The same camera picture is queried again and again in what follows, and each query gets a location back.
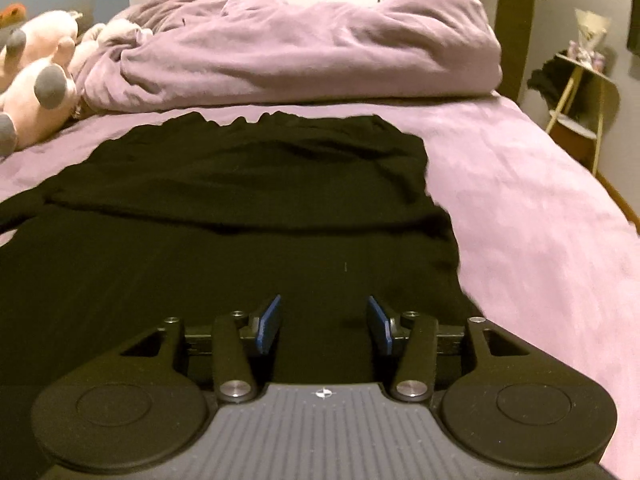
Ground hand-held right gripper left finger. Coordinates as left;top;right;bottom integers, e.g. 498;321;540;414
119;294;283;405

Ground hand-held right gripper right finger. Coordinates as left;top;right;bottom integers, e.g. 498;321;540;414
366;295;524;404

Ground black garment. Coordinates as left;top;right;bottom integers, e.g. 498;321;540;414
0;112;483;461

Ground brown round box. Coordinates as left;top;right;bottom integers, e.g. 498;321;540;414
549;111;600;162

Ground purple blanket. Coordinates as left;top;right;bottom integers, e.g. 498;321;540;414
80;0;504;115

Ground dark cloth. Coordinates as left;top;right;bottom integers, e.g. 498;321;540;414
526;56;572;107

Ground yellow side table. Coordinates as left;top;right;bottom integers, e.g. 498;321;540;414
544;51;622;177

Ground pink plush toy grey hooves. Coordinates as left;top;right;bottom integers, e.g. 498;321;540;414
0;10;85;158

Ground pale pink plush toy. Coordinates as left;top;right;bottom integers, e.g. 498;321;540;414
67;19;155;78

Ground wrapped flower bouquet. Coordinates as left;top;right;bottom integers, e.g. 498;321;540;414
567;7;614;72

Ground orange plush toy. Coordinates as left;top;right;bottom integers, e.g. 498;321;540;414
0;2;27;28

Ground dark wooden post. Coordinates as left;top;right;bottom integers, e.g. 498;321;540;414
492;0;540;102

